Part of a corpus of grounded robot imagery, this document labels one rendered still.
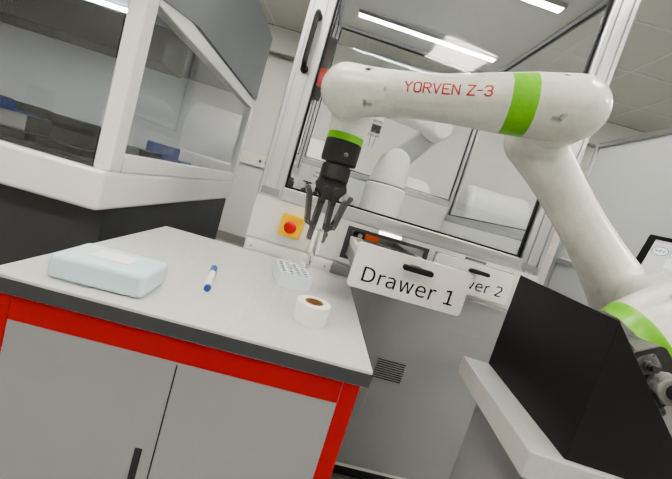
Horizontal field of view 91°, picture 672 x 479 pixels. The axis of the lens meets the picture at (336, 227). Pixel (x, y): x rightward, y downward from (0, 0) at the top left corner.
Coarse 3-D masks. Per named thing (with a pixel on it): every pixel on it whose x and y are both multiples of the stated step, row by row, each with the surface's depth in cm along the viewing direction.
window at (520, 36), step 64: (384, 0) 105; (448, 0) 106; (512, 0) 106; (576, 0) 107; (384, 64) 107; (448, 64) 108; (512, 64) 109; (576, 64) 109; (320, 128) 109; (384, 128) 110; (448, 128) 110; (384, 192) 112; (448, 192) 113; (512, 192) 114
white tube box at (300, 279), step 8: (280, 264) 88; (296, 264) 93; (280, 272) 81; (288, 272) 83; (296, 272) 86; (304, 272) 88; (280, 280) 81; (288, 280) 82; (296, 280) 82; (304, 280) 83; (296, 288) 83; (304, 288) 83
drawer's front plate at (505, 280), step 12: (444, 264) 112; (456, 264) 112; (468, 264) 112; (480, 276) 113; (492, 276) 113; (504, 276) 113; (480, 288) 114; (492, 288) 114; (504, 288) 114; (492, 300) 114; (504, 300) 114
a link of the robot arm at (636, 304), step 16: (624, 288) 64; (640, 288) 61; (656, 288) 56; (608, 304) 59; (624, 304) 56; (640, 304) 54; (656, 304) 53; (624, 320) 54; (640, 320) 53; (656, 320) 52; (640, 336) 52; (656, 336) 51
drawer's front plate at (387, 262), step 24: (360, 264) 78; (384, 264) 79; (408, 264) 79; (432, 264) 79; (360, 288) 79; (384, 288) 79; (408, 288) 79; (432, 288) 80; (456, 288) 80; (456, 312) 81
